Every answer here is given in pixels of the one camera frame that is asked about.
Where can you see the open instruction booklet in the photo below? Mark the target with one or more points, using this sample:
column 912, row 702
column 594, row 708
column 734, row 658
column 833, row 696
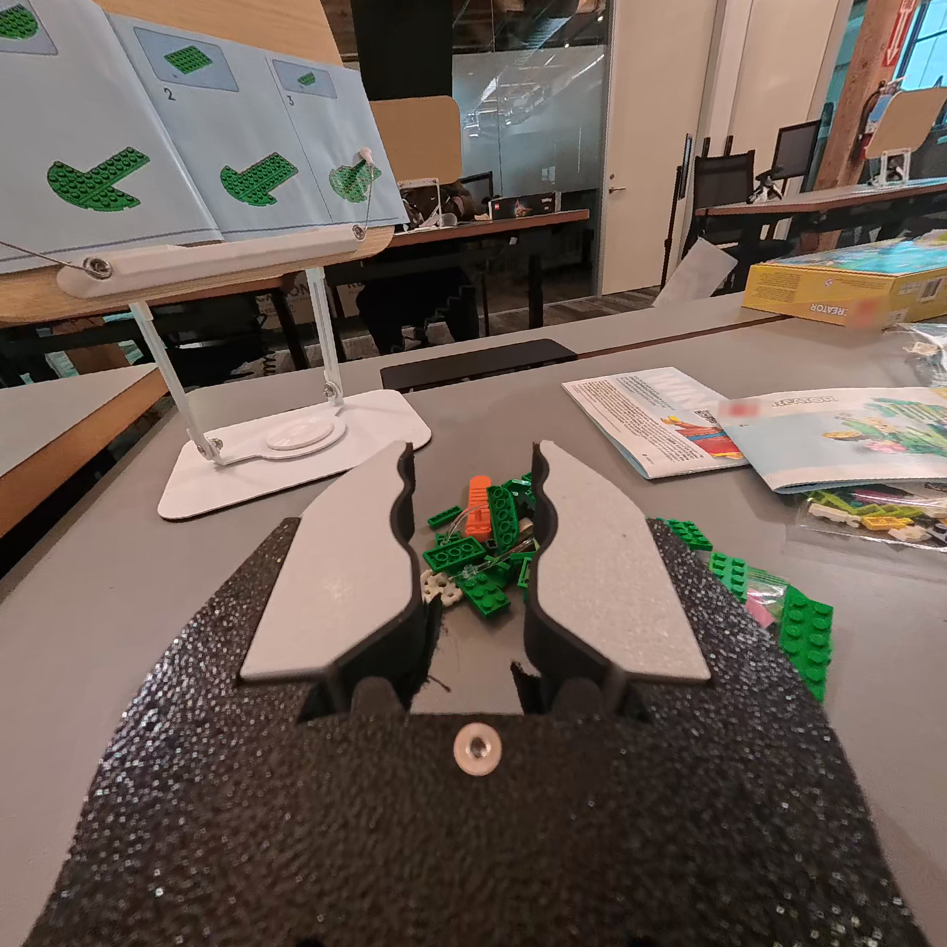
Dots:
column 185, row 148

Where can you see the orange brick separator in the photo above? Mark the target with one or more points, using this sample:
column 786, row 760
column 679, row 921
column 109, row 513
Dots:
column 479, row 510

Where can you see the bag of blue pieces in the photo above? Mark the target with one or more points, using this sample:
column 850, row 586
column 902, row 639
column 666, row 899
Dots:
column 925, row 348

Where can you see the grey wood-edged desk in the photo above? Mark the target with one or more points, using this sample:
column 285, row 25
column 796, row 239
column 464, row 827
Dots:
column 59, row 414

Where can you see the white door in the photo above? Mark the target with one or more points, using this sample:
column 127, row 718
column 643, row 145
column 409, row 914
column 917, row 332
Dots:
column 651, row 148

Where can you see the black mesh office chair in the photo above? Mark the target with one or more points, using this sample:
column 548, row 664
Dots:
column 721, row 185

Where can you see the bag of lime pink pieces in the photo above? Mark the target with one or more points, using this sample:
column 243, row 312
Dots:
column 873, row 518

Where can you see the pile of lego pieces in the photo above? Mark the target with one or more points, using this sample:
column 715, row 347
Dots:
column 455, row 551

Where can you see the closed instruction booklet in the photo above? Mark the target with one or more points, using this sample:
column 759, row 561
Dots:
column 814, row 451

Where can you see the spare hand-held gripper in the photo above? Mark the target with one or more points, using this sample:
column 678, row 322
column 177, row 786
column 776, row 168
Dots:
column 769, row 189

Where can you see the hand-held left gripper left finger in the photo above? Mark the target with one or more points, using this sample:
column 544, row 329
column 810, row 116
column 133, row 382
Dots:
column 340, row 584

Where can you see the wooden book stand white base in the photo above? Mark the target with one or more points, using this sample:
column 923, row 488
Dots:
column 910, row 118

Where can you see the white paper sheet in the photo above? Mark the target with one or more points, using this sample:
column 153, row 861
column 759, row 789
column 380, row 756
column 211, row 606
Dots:
column 699, row 274

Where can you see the yellow lego box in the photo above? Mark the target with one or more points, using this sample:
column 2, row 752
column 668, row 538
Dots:
column 814, row 292

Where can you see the red fire extinguisher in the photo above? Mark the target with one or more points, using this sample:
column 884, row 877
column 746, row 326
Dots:
column 873, row 122

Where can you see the dark wood-topped desk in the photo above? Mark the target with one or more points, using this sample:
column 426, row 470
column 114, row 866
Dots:
column 503, row 222

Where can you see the long wooden desk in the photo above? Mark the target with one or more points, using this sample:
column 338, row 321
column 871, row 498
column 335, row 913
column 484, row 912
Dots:
column 851, row 196

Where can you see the dark lego box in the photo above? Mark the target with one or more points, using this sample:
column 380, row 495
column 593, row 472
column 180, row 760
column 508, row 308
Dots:
column 521, row 206

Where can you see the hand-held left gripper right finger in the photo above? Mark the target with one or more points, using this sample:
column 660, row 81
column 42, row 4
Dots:
column 614, row 592

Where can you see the wooden desk divider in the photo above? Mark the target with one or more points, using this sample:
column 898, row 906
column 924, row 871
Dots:
column 414, row 140

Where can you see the folded paper leaflet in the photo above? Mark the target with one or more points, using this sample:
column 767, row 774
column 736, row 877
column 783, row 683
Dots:
column 629, row 414

